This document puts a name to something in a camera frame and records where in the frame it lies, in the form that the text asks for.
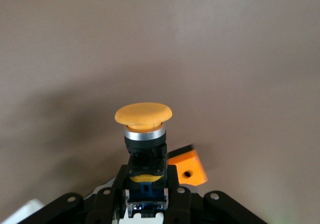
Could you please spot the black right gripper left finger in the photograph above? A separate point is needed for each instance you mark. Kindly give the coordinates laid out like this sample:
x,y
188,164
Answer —
x,y
107,204

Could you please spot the white drawer cabinet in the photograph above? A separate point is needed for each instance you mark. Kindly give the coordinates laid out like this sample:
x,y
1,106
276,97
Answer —
x,y
22,214

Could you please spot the orange box with hole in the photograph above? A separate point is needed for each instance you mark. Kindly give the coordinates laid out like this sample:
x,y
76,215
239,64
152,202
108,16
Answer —
x,y
192,162

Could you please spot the orange mushroom push button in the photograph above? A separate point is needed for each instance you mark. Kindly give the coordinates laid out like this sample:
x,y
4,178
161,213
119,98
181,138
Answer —
x,y
143,114

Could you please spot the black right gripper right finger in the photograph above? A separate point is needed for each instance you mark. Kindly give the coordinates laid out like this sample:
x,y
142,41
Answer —
x,y
181,206

